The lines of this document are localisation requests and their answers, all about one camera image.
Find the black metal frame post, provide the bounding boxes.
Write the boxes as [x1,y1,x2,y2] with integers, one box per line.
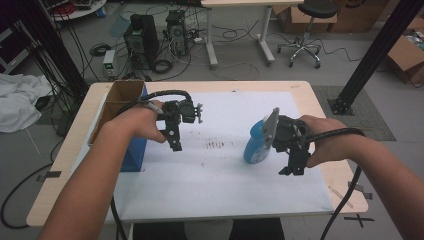
[328,0,424,116]

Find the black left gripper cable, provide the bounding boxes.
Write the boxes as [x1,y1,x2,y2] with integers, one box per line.
[109,89,194,240]

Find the thin wooden stick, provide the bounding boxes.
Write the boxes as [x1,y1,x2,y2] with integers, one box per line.
[327,185,355,210]

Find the black swivel stool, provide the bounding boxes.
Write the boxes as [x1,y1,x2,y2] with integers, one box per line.
[277,0,340,70]

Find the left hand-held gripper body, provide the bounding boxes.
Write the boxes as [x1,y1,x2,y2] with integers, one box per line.
[156,99,205,132]

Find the round white table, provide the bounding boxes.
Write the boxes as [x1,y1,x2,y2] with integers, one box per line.
[49,0,108,22]

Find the white cloth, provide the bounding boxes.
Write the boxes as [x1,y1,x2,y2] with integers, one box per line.
[0,73,53,134]

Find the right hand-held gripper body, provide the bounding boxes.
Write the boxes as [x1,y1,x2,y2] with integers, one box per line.
[262,106,313,156]

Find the person's right hand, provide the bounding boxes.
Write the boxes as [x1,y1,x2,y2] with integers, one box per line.
[298,114,355,169]

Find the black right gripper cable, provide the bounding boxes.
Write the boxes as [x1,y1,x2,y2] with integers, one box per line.
[304,127,366,240]

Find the white power supply unit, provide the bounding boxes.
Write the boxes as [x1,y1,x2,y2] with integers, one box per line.
[102,49,117,80]

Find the person's dark trousers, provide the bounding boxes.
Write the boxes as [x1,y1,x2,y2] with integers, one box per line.
[132,217,286,240]

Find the black floor cable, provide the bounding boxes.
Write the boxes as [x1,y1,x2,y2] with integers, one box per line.
[0,138,65,231]

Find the black metal stand with cables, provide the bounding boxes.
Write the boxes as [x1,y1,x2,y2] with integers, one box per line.
[13,0,90,101]

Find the person's left hand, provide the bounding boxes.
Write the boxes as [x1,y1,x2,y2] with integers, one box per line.
[107,99,167,145]

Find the coiled black cable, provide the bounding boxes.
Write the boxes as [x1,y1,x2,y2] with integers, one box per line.
[89,43,113,57]
[151,58,175,75]

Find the white-legged wooden desk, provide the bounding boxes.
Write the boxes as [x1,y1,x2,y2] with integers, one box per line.
[200,0,305,70]

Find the grey floor mat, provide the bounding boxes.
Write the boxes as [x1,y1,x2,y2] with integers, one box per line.
[311,85,397,142]

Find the blue spray bottle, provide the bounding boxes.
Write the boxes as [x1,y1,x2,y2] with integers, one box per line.
[243,118,278,165]

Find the grey tape strip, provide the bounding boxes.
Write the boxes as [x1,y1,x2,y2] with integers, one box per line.
[347,180,374,201]
[35,170,63,183]

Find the grey cylindrical plug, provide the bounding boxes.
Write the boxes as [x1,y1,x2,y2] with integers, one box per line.
[145,100,165,115]

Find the blue cardboard box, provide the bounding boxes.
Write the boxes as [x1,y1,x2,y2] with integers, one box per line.
[87,79,149,173]

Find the large black computer tower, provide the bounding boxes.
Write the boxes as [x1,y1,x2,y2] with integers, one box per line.
[123,13,160,71]

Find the open brown cardboard box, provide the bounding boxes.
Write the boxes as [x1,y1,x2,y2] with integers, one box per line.
[385,16,424,85]

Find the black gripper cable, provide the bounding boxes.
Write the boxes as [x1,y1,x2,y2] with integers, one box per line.
[304,127,366,240]
[109,89,194,240]

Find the small black computer tower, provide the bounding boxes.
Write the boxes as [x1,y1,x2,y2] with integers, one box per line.
[165,9,190,57]

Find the white foam board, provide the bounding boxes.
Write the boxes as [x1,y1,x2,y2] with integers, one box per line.
[66,90,335,224]

